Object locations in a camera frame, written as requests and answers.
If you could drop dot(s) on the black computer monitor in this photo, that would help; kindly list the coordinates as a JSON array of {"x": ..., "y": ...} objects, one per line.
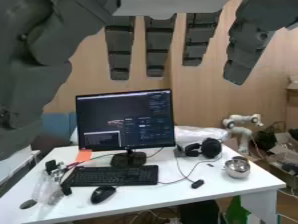
[{"x": 128, "y": 113}]

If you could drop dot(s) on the white plastic bag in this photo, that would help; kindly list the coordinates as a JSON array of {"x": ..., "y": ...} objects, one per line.
[{"x": 200, "y": 133}]

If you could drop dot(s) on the black monitor stand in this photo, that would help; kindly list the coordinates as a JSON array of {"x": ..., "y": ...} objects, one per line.
[{"x": 128, "y": 159}]

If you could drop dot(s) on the black headphones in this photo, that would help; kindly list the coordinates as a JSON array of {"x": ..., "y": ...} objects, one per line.
[{"x": 211, "y": 147}]

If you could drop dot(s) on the orange paper note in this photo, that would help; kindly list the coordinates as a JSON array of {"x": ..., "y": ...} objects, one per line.
[{"x": 83, "y": 156}]

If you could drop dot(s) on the black keyboard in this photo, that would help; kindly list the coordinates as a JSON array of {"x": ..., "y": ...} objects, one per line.
[{"x": 114, "y": 175}]

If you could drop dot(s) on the small white jointed device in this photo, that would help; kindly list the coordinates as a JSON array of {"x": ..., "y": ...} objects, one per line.
[{"x": 242, "y": 131}]

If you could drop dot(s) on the round metal bowl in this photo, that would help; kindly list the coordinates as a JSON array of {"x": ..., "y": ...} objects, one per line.
[{"x": 236, "y": 168}]

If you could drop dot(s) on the white desk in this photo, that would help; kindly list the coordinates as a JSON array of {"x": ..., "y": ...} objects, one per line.
[{"x": 178, "y": 196}]

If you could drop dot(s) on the black computer mouse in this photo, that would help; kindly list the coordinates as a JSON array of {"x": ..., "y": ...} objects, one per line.
[{"x": 103, "y": 194}]

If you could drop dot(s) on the clear plastic bag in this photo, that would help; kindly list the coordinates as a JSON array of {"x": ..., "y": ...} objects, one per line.
[{"x": 49, "y": 190}]

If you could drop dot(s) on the small dark oval object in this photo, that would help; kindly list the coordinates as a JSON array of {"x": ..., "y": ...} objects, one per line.
[{"x": 29, "y": 204}]

